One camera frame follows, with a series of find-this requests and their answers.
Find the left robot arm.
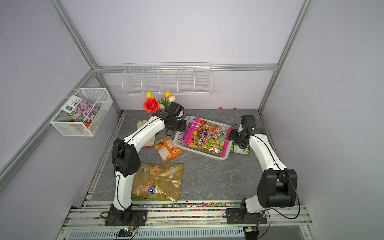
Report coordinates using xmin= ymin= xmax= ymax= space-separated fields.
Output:
xmin=111 ymin=109 xmax=186 ymax=219

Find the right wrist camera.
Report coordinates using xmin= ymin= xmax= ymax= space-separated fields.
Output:
xmin=241 ymin=115 xmax=256 ymax=129

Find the glass vase with flowers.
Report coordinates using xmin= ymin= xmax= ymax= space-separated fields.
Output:
xmin=143 ymin=92 xmax=176 ymax=114

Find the pink fruit candy bag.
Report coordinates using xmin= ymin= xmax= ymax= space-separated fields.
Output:
xmin=182 ymin=116 xmax=233 ymax=158

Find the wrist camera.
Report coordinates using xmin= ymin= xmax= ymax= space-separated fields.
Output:
xmin=167 ymin=102 xmax=184 ymax=119
xmin=241 ymin=115 xmax=256 ymax=129

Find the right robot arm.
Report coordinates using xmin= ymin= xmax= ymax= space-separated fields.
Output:
xmin=228 ymin=128 xmax=300 ymax=214

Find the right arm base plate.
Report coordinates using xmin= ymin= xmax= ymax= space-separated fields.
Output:
xmin=224 ymin=208 xmax=268 ymax=225

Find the orange white snack packet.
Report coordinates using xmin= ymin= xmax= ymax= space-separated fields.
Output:
xmin=154 ymin=137 xmax=182 ymax=163

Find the gold candy bag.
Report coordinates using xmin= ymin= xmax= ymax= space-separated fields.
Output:
xmin=132 ymin=163 xmax=184 ymax=202

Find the aluminium mounting rail frame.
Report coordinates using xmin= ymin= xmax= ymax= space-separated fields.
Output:
xmin=58 ymin=200 xmax=318 ymax=240

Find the white plastic basket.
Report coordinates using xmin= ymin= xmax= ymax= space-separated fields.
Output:
xmin=173 ymin=116 xmax=233 ymax=161

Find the white wire side basket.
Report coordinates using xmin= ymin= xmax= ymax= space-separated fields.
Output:
xmin=50 ymin=88 xmax=113 ymax=137

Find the green candy packet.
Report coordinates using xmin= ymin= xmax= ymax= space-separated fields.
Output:
xmin=231 ymin=143 xmax=250 ymax=155

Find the cream work glove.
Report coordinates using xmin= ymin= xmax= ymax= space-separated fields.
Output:
xmin=137 ymin=120 xmax=156 ymax=149

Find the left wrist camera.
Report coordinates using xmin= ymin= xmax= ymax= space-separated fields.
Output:
xmin=167 ymin=102 xmax=184 ymax=119

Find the purple flower seed packet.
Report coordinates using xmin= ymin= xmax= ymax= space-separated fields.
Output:
xmin=61 ymin=96 xmax=100 ymax=124

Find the white wire wall shelf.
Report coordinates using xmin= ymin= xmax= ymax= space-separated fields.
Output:
xmin=122 ymin=62 xmax=213 ymax=95

